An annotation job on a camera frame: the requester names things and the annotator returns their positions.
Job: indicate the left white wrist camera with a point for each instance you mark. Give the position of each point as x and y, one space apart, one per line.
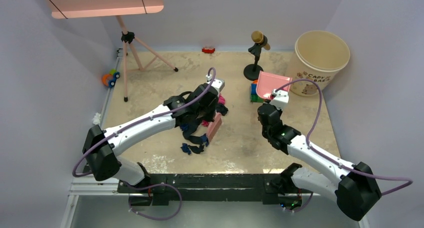
216 83

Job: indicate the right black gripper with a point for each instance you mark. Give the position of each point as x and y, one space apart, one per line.
280 110

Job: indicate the blue paper scrap front left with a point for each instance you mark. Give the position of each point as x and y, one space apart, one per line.
185 148

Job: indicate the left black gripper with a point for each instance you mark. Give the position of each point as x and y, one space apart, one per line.
209 118

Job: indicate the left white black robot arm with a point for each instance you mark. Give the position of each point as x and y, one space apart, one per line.
102 148

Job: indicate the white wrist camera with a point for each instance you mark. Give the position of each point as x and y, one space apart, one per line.
216 83
280 99

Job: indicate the white paper scrap off table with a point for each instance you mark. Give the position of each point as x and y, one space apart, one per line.
97 119

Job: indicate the blue paper scrap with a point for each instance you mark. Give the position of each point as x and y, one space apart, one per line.
204 140
185 148

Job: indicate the magenta paper scrap front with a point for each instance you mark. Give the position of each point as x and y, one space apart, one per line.
205 123

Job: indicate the pink plastic dustpan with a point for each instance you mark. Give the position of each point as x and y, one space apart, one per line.
267 82

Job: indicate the aluminium table frame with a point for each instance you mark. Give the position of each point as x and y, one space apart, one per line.
162 188

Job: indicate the pink music stand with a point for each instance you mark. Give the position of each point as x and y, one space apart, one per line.
131 44

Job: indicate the pink hand brush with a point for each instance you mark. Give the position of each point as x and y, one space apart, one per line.
214 126

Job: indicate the black paper scrap left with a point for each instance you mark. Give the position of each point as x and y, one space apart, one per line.
197 149

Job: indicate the pink paper scrap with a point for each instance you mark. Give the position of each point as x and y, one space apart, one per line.
221 99

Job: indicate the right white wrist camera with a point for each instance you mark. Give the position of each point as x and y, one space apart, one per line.
280 99

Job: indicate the orange blue toy car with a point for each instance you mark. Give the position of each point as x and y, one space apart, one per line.
110 78

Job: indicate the gold microphone on black stand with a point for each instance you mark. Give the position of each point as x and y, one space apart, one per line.
252 71

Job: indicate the blue green building blocks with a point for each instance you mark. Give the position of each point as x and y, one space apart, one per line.
254 97

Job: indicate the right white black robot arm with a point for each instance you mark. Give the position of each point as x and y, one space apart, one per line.
350 186

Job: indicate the red object at table edge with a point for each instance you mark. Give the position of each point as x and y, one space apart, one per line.
208 50

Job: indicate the cream capybara bucket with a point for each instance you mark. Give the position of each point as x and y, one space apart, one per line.
318 56

